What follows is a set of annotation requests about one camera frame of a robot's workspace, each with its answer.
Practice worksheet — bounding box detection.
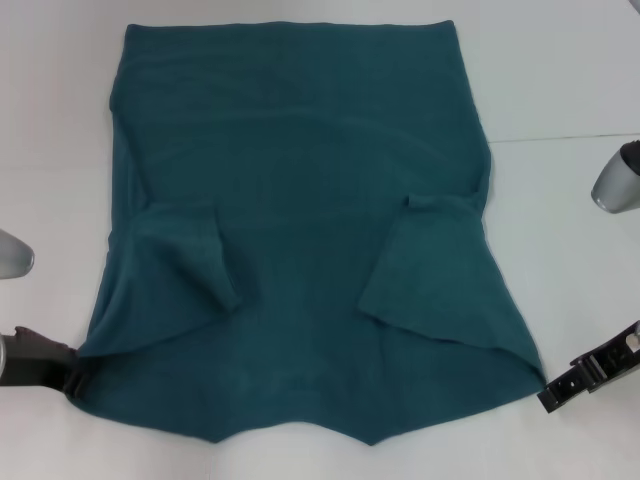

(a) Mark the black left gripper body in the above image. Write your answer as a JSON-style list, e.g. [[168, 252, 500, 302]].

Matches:
[[2, 325, 81, 390]]

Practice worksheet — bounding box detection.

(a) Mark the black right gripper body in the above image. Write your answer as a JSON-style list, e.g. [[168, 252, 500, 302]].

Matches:
[[592, 319, 640, 389]]

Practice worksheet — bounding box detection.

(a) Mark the teal blue shirt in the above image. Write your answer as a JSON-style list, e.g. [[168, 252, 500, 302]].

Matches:
[[73, 18, 546, 444]]

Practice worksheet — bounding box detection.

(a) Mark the left wrist camera housing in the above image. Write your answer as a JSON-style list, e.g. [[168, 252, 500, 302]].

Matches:
[[0, 228, 37, 280]]

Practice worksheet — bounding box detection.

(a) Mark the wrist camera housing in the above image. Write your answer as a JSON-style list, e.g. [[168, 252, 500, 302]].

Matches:
[[0, 228, 37, 280], [590, 140, 640, 215]]

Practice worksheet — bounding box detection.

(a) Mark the right wrist camera housing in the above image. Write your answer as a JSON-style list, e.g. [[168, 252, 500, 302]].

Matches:
[[590, 140, 640, 215]]

